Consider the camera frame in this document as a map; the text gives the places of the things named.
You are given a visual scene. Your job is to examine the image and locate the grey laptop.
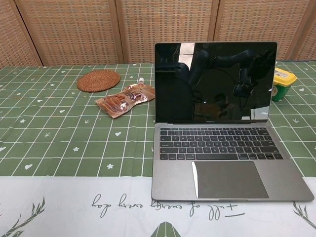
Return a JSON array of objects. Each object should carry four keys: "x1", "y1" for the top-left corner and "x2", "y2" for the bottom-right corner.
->
[{"x1": 151, "y1": 41, "x2": 315, "y2": 202}]

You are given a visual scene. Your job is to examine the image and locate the orange spouted snack pouch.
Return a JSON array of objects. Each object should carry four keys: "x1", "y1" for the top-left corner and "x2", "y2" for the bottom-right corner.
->
[{"x1": 95, "y1": 78, "x2": 156, "y2": 119}]

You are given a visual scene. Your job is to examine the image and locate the round woven rattan coaster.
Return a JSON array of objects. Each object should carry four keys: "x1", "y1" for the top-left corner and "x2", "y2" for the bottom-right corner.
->
[{"x1": 77, "y1": 70, "x2": 121, "y2": 92}]

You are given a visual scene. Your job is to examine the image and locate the green grid tablecloth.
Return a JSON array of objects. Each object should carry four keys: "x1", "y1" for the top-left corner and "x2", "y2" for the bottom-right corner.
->
[{"x1": 0, "y1": 60, "x2": 316, "y2": 237}]

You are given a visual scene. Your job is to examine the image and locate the green container with yellow lid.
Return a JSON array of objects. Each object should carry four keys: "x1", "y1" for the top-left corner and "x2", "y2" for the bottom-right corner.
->
[{"x1": 271, "y1": 67, "x2": 298, "y2": 102}]

